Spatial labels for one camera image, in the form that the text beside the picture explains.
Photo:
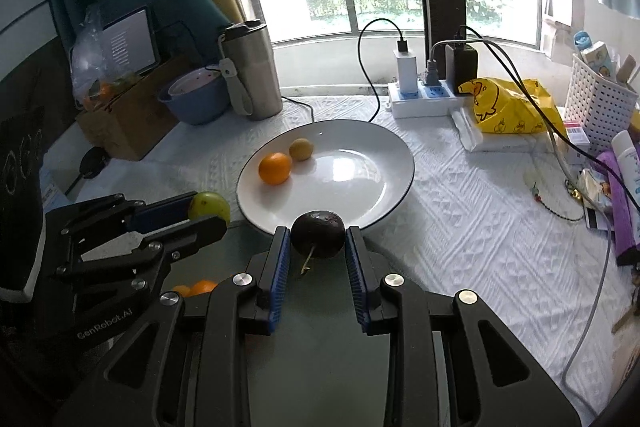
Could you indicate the red and white small box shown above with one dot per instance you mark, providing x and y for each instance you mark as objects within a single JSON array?
[{"x": 576, "y": 133}]

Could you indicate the white round plate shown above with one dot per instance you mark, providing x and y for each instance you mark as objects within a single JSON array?
[{"x": 345, "y": 177}]

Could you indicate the dark purple passion fruit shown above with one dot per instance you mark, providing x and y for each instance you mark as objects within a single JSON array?
[{"x": 318, "y": 234}]

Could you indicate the tablet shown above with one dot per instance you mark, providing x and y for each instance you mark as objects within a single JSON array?
[{"x": 132, "y": 39}]

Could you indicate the cardboard box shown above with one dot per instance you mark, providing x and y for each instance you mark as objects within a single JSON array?
[{"x": 135, "y": 117}]

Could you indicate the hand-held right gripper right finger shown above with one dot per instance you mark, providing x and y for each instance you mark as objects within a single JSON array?
[{"x": 357, "y": 277}]

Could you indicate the grey plug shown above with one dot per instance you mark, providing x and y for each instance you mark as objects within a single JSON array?
[{"x": 432, "y": 74}]

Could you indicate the clear plastic bag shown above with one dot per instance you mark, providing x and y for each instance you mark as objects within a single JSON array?
[{"x": 92, "y": 72}]

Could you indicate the green round fruit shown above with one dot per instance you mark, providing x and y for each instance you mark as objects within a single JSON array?
[{"x": 212, "y": 206}]

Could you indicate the snack packet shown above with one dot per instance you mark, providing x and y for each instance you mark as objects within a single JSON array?
[{"x": 594, "y": 189}]

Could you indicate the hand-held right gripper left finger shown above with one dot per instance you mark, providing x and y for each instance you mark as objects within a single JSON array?
[{"x": 281, "y": 272}]

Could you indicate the white perforated basket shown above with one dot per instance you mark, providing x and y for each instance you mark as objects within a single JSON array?
[{"x": 600, "y": 112}]

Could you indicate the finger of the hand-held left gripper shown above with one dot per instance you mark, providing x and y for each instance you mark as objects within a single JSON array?
[
  {"x": 160, "y": 212},
  {"x": 200, "y": 231}
]

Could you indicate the pink bowl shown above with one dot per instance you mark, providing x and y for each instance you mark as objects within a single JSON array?
[{"x": 192, "y": 82}]

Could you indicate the white tissue pack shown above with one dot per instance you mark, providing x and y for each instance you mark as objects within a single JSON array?
[{"x": 475, "y": 134}]

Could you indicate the dark green tray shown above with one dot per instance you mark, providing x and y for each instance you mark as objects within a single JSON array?
[{"x": 320, "y": 357}]

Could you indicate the small orange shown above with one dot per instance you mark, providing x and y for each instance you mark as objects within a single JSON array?
[{"x": 204, "y": 287}]

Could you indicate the black charger brick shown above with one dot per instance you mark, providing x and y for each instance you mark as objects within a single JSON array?
[{"x": 461, "y": 67}]

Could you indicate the purple pouch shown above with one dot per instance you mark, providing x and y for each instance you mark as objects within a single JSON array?
[{"x": 625, "y": 217}]

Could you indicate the white charger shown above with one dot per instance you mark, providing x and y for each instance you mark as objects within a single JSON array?
[{"x": 405, "y": 69}]

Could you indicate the white power strip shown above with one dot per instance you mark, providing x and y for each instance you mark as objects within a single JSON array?
[{"x": 425, "y": 104}]

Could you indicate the blue bowl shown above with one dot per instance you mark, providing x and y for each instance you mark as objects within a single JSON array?
[{"x": 197, "y": 107}]

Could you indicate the small yellow-brown fruit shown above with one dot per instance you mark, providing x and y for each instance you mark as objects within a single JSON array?
[{"x": 301, "y": 149}]

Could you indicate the duck print carton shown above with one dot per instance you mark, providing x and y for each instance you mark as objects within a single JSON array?
[{"x": 597, "y": 59}]

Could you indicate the stainless steel travel mug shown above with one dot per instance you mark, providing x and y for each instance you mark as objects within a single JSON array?
[{"x": 255, "y": 72}]

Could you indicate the white bottle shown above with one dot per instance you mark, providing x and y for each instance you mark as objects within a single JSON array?
[{"x": 629, "y": 167}]

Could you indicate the yellow duck plastic bag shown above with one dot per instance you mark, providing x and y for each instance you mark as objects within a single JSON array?
[{"x": 515, "y": 107}]

